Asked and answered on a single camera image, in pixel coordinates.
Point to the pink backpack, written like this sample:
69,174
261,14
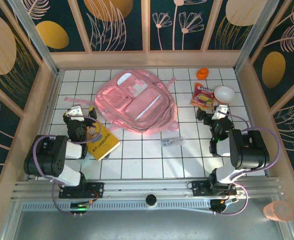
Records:
137,102

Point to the controller board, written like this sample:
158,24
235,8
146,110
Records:
222,205
80,207

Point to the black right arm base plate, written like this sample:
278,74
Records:
199,188

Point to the right controller board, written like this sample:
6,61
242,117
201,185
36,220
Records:
222,205

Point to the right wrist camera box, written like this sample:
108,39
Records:
220,110

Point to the left controller board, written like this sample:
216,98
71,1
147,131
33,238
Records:
80,207

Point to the yellow cartoon book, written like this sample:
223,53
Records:
105,143

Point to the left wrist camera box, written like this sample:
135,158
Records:
76,111

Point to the fruit snack bag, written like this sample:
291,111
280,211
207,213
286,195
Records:
202,96

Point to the translucent pink cup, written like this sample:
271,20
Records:
278,210

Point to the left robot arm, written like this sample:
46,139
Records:
49,160

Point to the black round knob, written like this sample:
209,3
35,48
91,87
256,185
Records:
151,199

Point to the white and orange bowl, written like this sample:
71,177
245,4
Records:
224,94

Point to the clear pen packet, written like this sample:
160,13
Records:
173,141

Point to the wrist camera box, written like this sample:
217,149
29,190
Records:
220,110
76,111

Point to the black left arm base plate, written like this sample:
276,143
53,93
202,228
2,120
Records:
97,190

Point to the aluminium rail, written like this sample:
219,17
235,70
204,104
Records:
147,186

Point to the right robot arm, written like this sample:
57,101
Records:
249,152

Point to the orange plastic toy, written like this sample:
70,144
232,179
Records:
202,73

